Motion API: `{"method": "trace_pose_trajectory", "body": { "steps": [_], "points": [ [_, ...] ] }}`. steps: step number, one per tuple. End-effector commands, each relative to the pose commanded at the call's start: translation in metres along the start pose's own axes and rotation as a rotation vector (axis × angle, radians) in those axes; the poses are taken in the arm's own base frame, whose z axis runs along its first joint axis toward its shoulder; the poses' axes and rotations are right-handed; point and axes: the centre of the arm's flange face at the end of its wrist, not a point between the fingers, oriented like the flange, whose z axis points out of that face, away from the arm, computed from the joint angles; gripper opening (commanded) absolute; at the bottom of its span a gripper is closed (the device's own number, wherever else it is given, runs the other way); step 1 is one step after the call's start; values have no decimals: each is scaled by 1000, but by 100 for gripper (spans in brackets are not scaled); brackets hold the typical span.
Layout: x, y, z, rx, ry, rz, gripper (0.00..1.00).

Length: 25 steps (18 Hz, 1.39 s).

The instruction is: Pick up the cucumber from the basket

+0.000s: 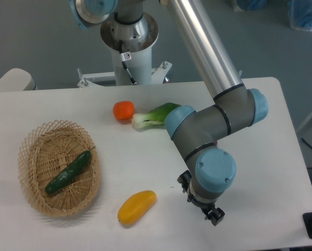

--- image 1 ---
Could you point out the dark green cucumber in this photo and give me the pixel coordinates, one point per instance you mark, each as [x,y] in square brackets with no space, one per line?
[65,177]

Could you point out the yellow mango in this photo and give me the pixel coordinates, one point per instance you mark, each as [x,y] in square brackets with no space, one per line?
[136,206]

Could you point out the white chair back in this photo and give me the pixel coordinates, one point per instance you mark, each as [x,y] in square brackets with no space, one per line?
[16,80]

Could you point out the woven wicker basket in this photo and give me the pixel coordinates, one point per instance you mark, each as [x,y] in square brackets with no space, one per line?
[44,153]

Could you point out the orange tomato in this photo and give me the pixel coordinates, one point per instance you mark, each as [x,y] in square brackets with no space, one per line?
[123,110]

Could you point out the blue plastic bag right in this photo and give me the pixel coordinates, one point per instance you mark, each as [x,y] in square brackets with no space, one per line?
[300,15]

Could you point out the blue plastic bag left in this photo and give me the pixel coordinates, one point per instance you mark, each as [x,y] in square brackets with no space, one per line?
[248,5]

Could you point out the green bok choy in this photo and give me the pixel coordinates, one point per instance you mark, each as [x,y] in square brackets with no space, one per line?
[154,117]

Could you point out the blue plastic bag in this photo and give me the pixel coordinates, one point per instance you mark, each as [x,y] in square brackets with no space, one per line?
[248,5]
[300,15]

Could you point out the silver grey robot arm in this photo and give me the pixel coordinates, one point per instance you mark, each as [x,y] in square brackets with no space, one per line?
[195,133]

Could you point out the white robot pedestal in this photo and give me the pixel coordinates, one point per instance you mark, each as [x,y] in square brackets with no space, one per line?
[130,47]

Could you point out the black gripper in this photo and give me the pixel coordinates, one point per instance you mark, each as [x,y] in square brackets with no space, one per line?
[207,206]

